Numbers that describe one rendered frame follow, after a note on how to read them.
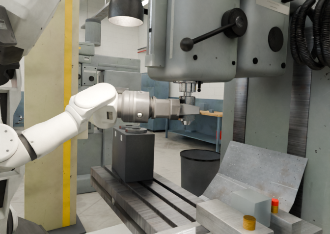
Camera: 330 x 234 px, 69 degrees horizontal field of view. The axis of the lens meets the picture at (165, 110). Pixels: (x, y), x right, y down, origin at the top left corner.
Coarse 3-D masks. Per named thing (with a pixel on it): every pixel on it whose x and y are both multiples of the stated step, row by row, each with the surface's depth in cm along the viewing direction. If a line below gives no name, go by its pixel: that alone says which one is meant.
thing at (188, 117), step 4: (180, 100) 68; (184, 100) 67; (188, 100) 67; (192, 100) 67; (188, 104) 67; (192, 104) 67; (180, 116) 68; (184, 116) 67; (188, 116) 67; (192, 116) 68; (180, 120) 68; (184, 120) 67; (188, 120) 67; (192, 120) 68
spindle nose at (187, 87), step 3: (180, 84) 68; (183, 84) 67; (186, 84) 66; (189, 84) 66; (192, 84) 67; (195, 84) 68; (180, 87) 68; (183, 87) 67; (186, 87) 67; (189, 87) 66; (192, 87) 67; (180, 90) 68; (183, 90) 67; (186, 90) 67; (189, 90) 66; (192, 90) 67; (195, 90) 68
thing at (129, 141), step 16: (128, 128) 100; (144, 128) 102; (112, 144) 111; (128, 144) 92; (144, 144) 95; (112, 160) 111; (128, 160) 93; (144, 160) 95; (128, 176) 93; (144, 176) 96
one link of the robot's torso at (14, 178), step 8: (16, 168) 100; (24, 168) 98; (0, 176) 93; (8, 176) 94; (16, 176) 95; (0, 184) 95; (8, 184) 94; (16, 184) 96; (0, 192) 97; (8, 192) 95; (0, 200) 99; (8, 200) 96; (0, 208) 101; (8, 208) 97; (0, 216) 98; (8, 216) 103; (0, 224) 99; (8, 224) 102; (0, 232) 100; (8, 232) 102
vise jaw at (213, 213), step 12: (204, 204) 53; (216, 204) 53; (204, 216) 50; (216, 216) 48; (228, 216) 48; (240, 216) 48; (216, 228) 47; (228, 228) 45; (240, 228) 43; (264, 228) 44
